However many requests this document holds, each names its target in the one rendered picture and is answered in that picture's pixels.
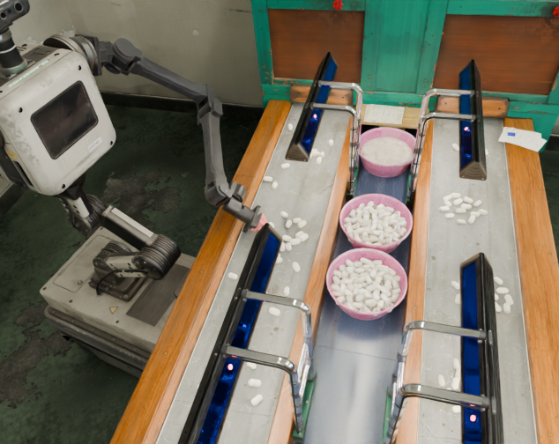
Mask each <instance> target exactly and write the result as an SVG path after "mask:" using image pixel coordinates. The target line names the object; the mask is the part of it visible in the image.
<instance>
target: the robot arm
mask: <svg viewBox="0 0 559 444"><path fill-rule="evenodd" d="M75 36H82V37H84V38H86V39H88V40H89V41H90V42H91V43H92V45H93V47H94V49H95V51H96V54H97V59H98V64H97V68H96V71H95V72H94V74H93V76H96V77H97V76H101V74H102V72H101V68H102V67H103V66H104V67H105V68H106V69H107V70H108V71H109V72H111V73H113V74H116V75H118V74H121V73H122V74H124V75H125V76H128V75H129V74H130V73H131V74H134V75H139V76H141V77H144V78H148V79H150V80H152V81H153V82H155V83H157V84H160V85H163V86H165V87H167V88H169V89H171V90H173V91H175V92H177V93H180V94H182V95H184V96H186V97H188V98H190V99H192V100H194V101H195V102H196V103H197V108H198V126H199V127H200V128H202V129H203V134H204V144H205V163H206V179H205V183H206V186H205V198H206V201H207V202H208V203H209V204H211V205H214V206H215V207H216V208H218V207H219V206H221V205H222V204H223V208H222V209H223V210H224V211H226V212H228V213H229V214H231V215H232V216H234V217H236V218H238V219H239V220H241V221H242V222H243V223H244V224H245V226H244V228H243V230H242V231H243V232H244V233H247V232H248V228H249V229H250V230H251V231H259V230H260V228H261V227H262V226H263V225H264V224H265V223H268V222H267V220H266V218H265V215H264V214H263V213H259V214H258V212H259V209H260V208H261V206H260V205H257V206H256V207H255V208H254V209H253V210H252V209H250V208H249V207H247V206H246V205H244V204H243V203H242V200H243V198H244V196H245V193H246V188H245V187H244V186H243V185H242V184H240V183H237V182H235V181H234V182H232V183H231V184H230V185H228V183H227V177H226V176H225V173H224V168H223V159H222V151H221V143H220V117H221V116H222V115H223V113H222V105H221V103H220V101H219V100H217V98H216V96H215V94H214V92H213V89H212V87H211V86H210V85H208V84H206V85H201V84H198V83H195V82H193V81H190V80H188V79H187V78H184V77H182V76H180V75H178V74H176V73H174V72H173V71H171V70H168V69H166V68H164V67H162V66H160V65H158V64H157V63H154V62H152V61H150V60H148V59H146V58H145V57H143V54H142V51H141V50H140V49H138V48H135V47H134V45H133V44H132V43H131V42H130V41H128V40H126V39H124V38H117V39H116V40H115V41H114V43H111V41H106V42H104V41H99V40H98V38H97V37H94V36H90V35H84V34H75ZM75 36H74V37H75ZM257 214H258V215H257Z"/></svg>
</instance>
